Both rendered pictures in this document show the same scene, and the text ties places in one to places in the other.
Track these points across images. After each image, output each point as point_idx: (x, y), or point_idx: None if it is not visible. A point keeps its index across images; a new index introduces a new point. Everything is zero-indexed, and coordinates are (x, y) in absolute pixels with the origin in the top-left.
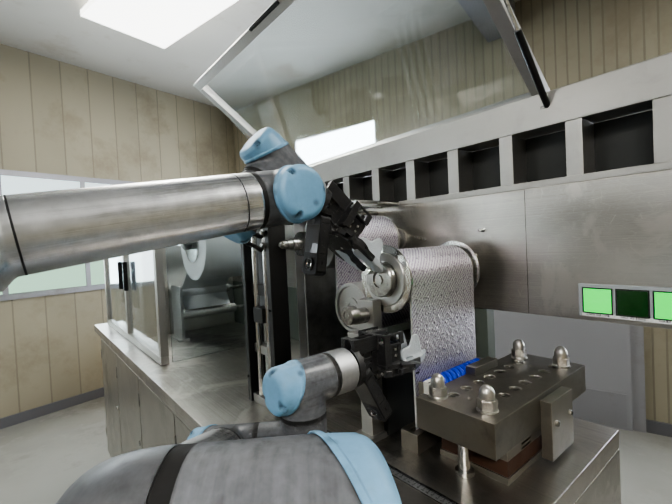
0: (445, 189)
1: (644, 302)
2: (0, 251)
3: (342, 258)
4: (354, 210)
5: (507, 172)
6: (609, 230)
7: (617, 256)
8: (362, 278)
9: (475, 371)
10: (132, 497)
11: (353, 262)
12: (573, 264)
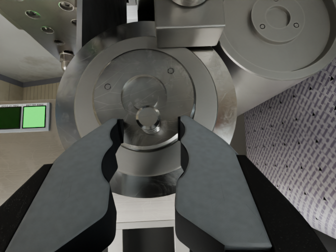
0: None
1: (0, 119)
2: None
3: (244, 171)
4: None
5: (114, 244)
6: (22, 179)
7: (18, 156)
8: (232, 97)
9: (74, 3)
10: None
11: (185, 150)
12: (53, 147)
